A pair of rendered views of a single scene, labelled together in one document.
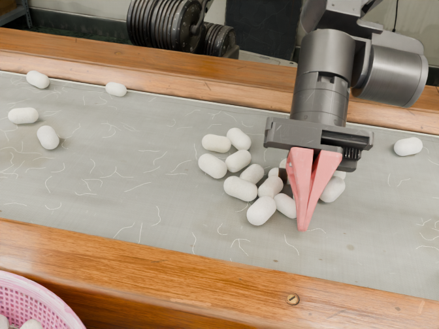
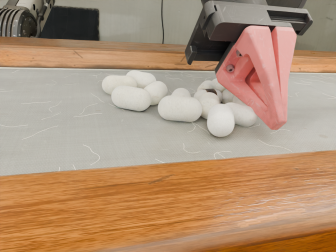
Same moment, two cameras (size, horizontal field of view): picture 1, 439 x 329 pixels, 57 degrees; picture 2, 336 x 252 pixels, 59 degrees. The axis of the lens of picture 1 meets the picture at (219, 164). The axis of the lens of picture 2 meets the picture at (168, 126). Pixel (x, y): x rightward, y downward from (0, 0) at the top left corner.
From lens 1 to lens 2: 0.25 m
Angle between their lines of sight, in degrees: 27
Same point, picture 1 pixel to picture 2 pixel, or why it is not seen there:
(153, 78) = (11, 52)
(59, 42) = not seen: outside the picture
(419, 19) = not seen: hidden behind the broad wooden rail
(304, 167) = (266, 46)
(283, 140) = (234, 19)
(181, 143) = (75, 94)
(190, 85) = (58, 55)
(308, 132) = (255, 11)
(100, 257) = (39, 202)
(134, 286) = (149, 227)
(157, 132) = (37, 89)
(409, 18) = not seen: hidden behind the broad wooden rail
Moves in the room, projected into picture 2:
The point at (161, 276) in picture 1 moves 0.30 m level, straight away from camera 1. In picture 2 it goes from (186, 197) to (21, 56)
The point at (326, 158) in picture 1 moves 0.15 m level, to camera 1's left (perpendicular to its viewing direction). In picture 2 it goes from (284, 34) to (97, 25)
